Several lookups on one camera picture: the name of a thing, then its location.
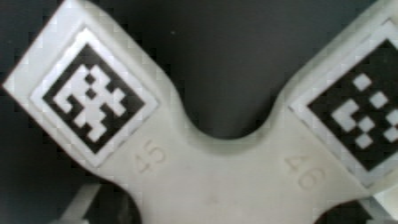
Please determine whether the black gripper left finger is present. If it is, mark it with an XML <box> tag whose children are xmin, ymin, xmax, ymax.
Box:
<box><xmin>54</xmin><ymin>183</ymin><xmax>141</xmax><ymax>224</ymax></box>

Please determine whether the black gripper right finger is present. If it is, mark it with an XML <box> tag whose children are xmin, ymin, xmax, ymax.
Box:
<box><xmin>307</xmin><ymin>194</ymin><xmax>398</xmax><ymax>224</ymax></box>

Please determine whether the white cross-shaped table base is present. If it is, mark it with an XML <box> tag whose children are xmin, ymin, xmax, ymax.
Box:
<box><xmin>3</xmin><ymin>0</ymin><xmax>398</xmax><ymax>224</ymax></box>

